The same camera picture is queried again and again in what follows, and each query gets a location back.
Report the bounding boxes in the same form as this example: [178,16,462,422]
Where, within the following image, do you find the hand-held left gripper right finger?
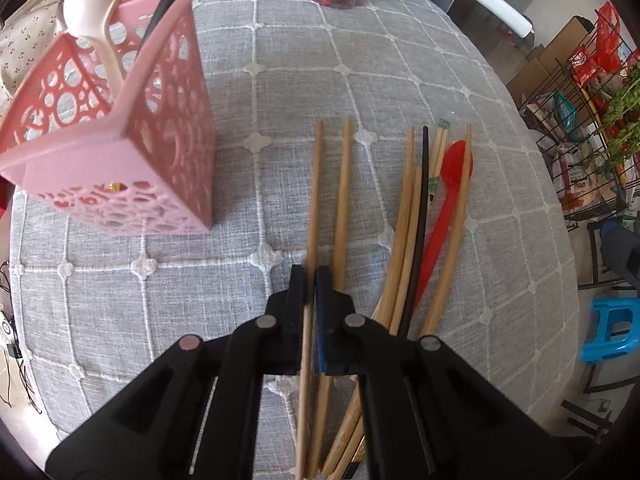
[314,265,572,480]

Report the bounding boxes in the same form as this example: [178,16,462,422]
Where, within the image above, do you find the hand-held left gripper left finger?
[47,264,308,480]

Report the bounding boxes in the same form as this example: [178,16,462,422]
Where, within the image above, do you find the disposable chopsticks pair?
[426,117,452,198]

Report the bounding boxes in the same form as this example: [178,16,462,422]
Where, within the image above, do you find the red plastic spoon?
[411,141,474,303]

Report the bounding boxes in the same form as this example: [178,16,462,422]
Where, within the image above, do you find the pink perforated utensil holder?
[0,0,218,235]

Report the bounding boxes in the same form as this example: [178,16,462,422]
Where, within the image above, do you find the grey quilted tablecloth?
[10,0,581,480]

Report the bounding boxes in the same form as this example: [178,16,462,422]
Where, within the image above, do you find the blue plastic stool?
[580,296,640,365]

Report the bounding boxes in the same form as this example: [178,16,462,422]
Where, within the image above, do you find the white electronic device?
[0,310,16,356]

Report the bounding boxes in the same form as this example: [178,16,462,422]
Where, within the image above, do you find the dark blue cloth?
[602,222,640,281]

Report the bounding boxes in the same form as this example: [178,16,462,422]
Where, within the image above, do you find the cardboard box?
[506,15,596,106]

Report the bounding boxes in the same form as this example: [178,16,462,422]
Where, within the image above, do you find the red snack packet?
[570,45,601,86]

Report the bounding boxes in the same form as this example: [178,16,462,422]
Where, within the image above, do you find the floral patterned cloth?
[0,0,76,106]

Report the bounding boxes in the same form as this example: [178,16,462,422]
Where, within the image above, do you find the green leafy vegetables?
[597,62,640,156]

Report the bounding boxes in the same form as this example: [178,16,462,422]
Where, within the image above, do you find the red plastic bag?
[594,2,623,73]

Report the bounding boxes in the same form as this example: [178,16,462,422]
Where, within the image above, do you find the black wire rack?
[520,7,640,221]

